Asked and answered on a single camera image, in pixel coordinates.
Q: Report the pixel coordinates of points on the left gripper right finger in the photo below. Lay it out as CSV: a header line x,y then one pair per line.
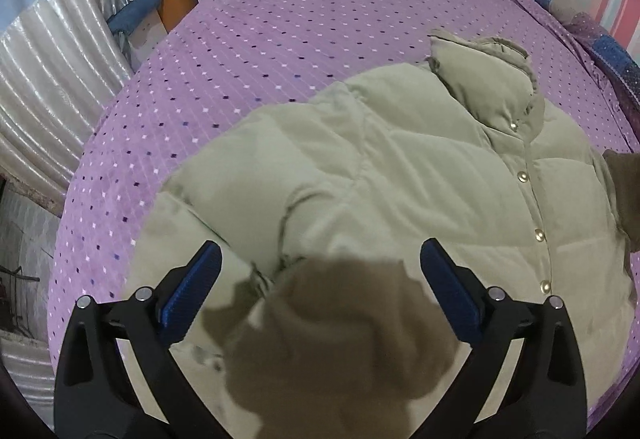
x,y
546,396

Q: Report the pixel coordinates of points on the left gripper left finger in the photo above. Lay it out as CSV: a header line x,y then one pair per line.
x,y
93,394

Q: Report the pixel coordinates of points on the beige puffer jacket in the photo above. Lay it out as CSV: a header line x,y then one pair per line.
x,y
321,324

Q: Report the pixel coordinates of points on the silver striped curtain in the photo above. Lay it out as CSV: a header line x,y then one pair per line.
x,y
60,68

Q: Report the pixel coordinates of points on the blue cloth on cabinet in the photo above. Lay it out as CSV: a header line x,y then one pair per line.
x,y
130,16

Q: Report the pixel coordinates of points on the orange bedside cabinet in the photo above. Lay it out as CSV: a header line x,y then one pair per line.
x,y
172,12

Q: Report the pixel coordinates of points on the purple dotted bed sheet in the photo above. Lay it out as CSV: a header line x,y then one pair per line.
x,y
228,57

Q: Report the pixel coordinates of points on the patchwork quilt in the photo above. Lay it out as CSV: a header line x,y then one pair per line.
x,y
613,60

